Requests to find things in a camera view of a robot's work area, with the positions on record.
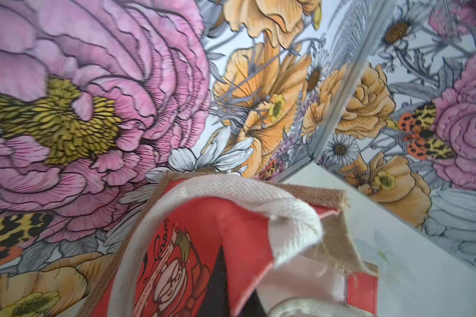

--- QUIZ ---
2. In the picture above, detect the burlap tote bag red front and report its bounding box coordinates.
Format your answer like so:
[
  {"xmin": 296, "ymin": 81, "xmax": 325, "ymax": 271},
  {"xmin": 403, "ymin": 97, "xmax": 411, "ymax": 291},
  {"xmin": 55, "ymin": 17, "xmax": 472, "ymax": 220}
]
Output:
[{"xmin": 78, "ymin": 173, "xmax": 378, "ymax": 316}]

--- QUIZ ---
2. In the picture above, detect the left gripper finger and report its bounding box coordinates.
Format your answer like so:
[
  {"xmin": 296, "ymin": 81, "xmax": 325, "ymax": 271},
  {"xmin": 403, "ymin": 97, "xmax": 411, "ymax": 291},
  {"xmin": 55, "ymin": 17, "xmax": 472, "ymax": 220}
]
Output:
[{"xmin": 197, "ymin": 248, "xmax": 266, "ymax": 317}]

